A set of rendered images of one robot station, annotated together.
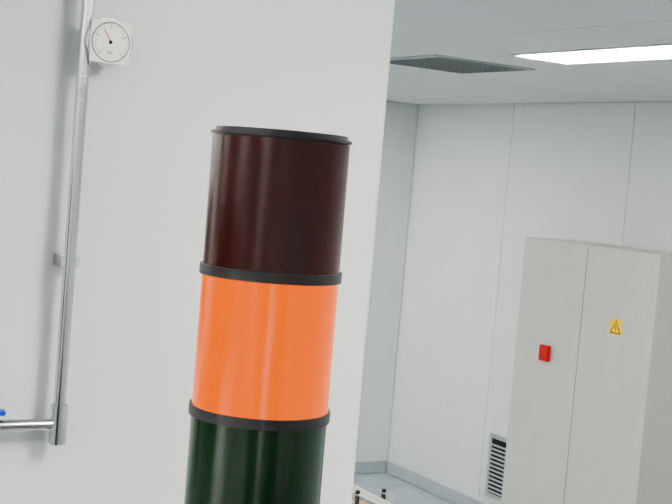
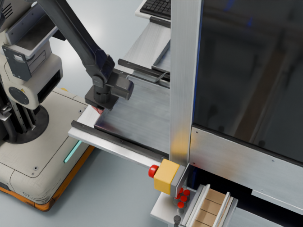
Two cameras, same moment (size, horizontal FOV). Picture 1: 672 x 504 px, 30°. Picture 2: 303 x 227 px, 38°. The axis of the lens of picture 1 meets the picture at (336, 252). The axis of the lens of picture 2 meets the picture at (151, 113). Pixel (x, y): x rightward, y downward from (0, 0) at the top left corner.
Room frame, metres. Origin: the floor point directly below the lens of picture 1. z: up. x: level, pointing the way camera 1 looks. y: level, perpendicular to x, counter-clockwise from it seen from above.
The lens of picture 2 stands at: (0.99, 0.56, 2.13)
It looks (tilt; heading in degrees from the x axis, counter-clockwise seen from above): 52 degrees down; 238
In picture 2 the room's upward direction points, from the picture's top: 2 degrees counter-clockwise
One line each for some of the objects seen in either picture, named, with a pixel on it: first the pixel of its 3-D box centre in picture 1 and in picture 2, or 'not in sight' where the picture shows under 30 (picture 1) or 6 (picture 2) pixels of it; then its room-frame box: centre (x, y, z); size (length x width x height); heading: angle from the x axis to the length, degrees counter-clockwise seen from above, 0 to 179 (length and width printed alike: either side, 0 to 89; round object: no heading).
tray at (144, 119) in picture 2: not in sight; (153, 117); (0.48, -0.24, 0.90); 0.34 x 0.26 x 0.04; 121
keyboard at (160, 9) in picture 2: not in sight; (184, 11); (-0.01, -0.73, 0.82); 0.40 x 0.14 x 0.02; 122
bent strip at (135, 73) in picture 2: not in sight; (148, 73); (0.39, -0.42, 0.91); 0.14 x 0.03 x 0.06; 119
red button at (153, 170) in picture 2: not in sight; (155, 171); (0.63, 0.00, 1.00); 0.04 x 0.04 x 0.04; 30
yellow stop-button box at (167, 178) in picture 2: not in sight; (169, 177); (0.61, 0.04, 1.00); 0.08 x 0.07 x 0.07; 120
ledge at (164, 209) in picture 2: not in sight; (178, 206); (0.60, 0.08, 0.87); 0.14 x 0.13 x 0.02; 120
